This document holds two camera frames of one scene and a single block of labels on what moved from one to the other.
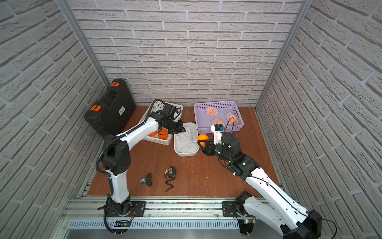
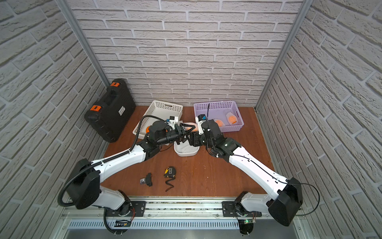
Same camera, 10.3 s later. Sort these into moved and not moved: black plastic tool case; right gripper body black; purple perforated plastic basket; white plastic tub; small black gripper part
Moved: right gripper body black
Not moved: purple perforated plastic basket; white plastic tub; black plastic tool case; small black gripper part
